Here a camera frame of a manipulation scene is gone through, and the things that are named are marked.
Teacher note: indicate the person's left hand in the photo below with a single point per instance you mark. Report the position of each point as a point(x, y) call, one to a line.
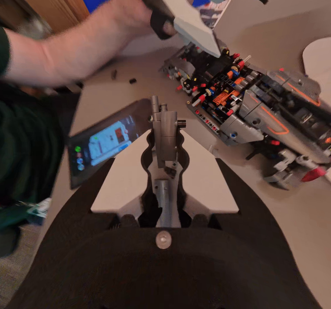
point(132, 12)

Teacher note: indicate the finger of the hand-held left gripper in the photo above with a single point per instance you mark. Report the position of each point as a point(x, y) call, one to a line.
point(191, 25)

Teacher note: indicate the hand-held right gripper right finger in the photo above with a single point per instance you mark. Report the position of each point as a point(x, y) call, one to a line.
point(206, 185)

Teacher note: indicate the long grey lego blade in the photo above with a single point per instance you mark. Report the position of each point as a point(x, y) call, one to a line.
point(164, 200)

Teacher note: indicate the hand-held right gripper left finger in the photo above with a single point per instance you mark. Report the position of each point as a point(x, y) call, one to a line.
point(121, 185)

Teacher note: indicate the scattered loose lego pieces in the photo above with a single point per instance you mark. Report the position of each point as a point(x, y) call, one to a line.
point(132, 81)

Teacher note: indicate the grey and black lego car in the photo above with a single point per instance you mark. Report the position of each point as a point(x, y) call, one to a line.
point(258, 102)

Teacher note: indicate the wooden post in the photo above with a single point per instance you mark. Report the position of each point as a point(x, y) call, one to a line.
point(57, 1)

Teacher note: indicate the small lego beam assembly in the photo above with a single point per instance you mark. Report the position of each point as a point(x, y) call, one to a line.
point(168, 133)

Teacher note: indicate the white book stand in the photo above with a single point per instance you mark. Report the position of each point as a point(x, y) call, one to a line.
point(318, 56)

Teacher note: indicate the lego sticker sheet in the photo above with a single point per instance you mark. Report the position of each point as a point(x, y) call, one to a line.
point(214, 14)

